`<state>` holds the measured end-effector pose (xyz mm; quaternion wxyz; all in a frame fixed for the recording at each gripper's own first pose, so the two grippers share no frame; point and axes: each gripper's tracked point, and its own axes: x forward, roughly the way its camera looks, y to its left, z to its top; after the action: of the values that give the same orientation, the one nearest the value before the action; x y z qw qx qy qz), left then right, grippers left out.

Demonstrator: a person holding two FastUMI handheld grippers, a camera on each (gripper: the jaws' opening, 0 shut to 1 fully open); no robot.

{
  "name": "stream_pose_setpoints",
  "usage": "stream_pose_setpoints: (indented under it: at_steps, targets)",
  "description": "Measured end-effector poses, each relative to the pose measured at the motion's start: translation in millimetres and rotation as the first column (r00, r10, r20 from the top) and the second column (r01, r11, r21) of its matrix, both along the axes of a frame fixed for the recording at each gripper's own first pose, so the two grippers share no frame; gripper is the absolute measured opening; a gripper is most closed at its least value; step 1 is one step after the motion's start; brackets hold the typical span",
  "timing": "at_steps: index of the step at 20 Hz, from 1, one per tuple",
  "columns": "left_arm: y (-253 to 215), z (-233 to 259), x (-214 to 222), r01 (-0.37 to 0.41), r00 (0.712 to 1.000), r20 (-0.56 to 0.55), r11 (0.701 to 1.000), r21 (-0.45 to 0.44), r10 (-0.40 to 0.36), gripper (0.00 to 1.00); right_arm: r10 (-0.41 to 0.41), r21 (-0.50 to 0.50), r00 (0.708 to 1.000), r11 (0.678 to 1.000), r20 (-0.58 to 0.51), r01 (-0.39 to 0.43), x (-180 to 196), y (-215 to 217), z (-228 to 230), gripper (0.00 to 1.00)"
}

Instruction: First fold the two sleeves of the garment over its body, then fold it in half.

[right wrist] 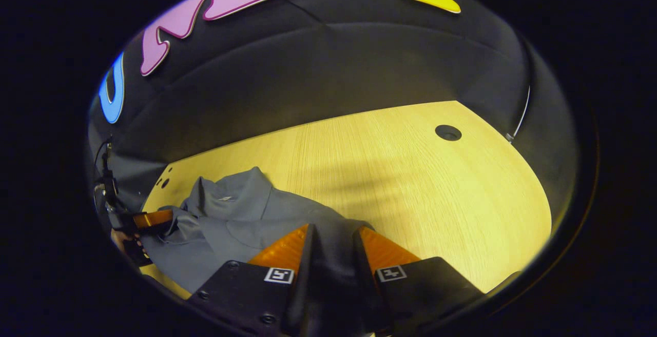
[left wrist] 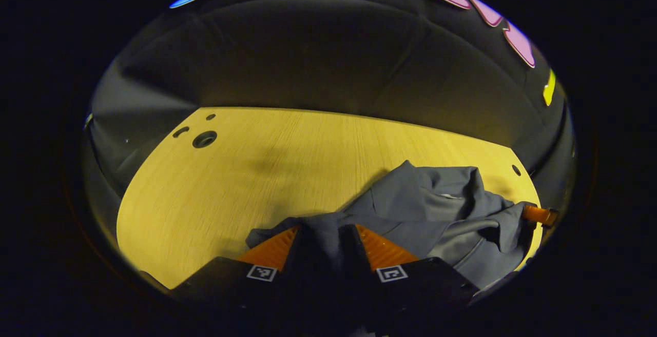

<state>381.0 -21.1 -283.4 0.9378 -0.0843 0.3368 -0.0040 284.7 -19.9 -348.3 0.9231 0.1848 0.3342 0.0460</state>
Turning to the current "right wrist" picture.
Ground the black backdrop cloth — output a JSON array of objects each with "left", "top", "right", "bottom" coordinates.
[{"left": 87, "top": 0, "right": 581, "bottom": 214}]

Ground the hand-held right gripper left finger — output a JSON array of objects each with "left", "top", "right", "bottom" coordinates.
[{"left": 186, "top": 223, "right": 319, "bottom": 337}]

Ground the grey shirt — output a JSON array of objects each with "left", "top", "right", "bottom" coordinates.
[{"left": 139, "top": 167, "right": 378, "bottom": 337}]

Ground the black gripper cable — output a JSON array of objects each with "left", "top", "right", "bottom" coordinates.
[{"left": 93, "top": 138, "right": 111, "bottom": 173}]

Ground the thin grey cable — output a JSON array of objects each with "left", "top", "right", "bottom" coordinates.
[{"left": 511, "top": 85, "right": 532, "bottom": 138}]

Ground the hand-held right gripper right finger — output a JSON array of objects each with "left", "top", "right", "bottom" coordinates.
[{"left": 352, "top": 225, "right": 485, "bottom": 335}]

